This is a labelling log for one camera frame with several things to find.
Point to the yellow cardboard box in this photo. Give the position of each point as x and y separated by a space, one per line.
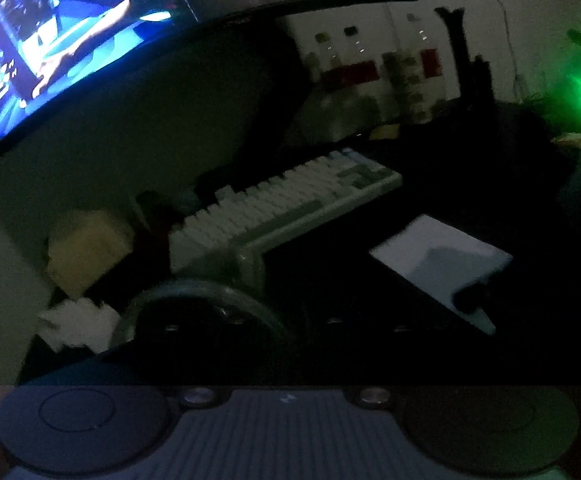
83 246

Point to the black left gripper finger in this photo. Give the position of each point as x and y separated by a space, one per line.
490 296

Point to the white mechanical keyboard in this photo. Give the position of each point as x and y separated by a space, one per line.
280 208

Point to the dark glass jar container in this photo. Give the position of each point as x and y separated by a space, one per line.
189 306

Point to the crumpled white tissue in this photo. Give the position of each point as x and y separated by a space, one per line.
76 324

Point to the white box with patterns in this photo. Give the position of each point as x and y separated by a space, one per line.
416 77

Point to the white cleaning cloth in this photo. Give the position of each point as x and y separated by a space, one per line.
441 260

